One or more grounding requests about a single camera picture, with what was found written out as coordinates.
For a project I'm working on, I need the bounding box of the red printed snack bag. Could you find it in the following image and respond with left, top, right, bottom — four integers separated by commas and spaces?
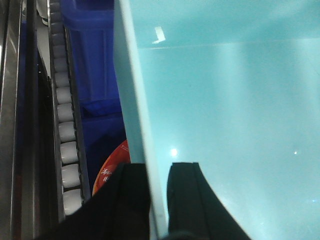
92, 140, 131, 196

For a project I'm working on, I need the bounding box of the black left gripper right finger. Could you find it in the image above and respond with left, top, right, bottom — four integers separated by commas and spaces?
167, 162, 249, 240

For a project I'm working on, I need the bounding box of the dark blue storage bin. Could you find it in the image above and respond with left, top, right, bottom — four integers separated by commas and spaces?
60, 0, 126, 183

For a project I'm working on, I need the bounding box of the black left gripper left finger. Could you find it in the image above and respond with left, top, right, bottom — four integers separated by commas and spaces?
39, 163, 151, 240

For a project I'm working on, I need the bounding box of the stainless steel shelf rail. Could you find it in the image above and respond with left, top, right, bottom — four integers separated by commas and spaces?
0, 0, 38, 240

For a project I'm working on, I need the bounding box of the white roller track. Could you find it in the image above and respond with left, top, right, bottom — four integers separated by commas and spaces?
47, 0, 91, 222

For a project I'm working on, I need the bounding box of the light blue plastic bin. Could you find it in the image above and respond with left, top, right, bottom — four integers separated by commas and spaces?
114, 0, 320, 240

